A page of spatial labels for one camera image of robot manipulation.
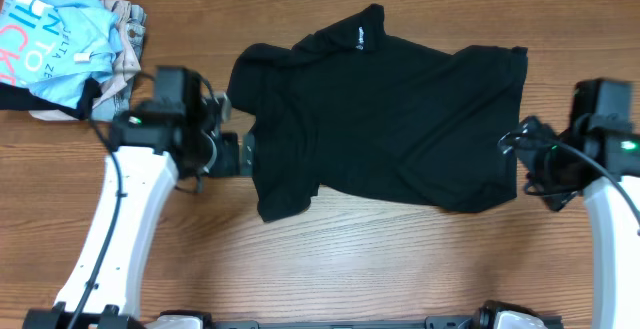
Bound black garment in pile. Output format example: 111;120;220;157
0;79;101;120

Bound beige garment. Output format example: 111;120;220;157
27;0;144;122

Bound denim jeans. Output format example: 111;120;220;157
89;3;149;123

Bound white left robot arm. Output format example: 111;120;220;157
23;66;251;329

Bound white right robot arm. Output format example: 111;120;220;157
499;78;639;328

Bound black t-shirt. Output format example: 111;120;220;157
227;4;528;222

